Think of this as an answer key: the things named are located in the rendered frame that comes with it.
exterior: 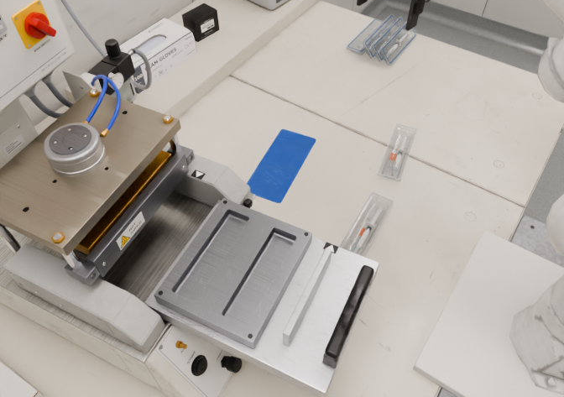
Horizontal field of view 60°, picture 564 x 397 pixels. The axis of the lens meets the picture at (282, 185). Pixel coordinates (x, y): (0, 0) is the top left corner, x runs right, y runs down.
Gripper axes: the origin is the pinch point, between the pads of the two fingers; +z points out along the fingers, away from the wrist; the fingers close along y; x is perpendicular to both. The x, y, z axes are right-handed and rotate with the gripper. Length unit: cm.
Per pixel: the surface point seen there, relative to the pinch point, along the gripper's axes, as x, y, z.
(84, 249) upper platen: 78, -8, 1
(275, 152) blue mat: 26.8, 7.8, 31.1
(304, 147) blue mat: 20.5, 4.0, 31.1
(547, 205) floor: -81, -42, 106
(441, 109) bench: -16.2, -12.2, 31.1
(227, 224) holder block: 58, -15, 8
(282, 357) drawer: 67, -37, 9
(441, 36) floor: -153, 60, 107
